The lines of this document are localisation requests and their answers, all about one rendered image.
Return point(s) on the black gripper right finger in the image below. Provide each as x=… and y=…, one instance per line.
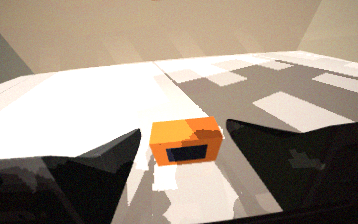
x=292, y=165

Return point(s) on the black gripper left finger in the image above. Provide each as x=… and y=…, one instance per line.
x=89, y=185

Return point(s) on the orange block with dark square face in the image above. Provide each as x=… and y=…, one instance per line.
x=186, y=141

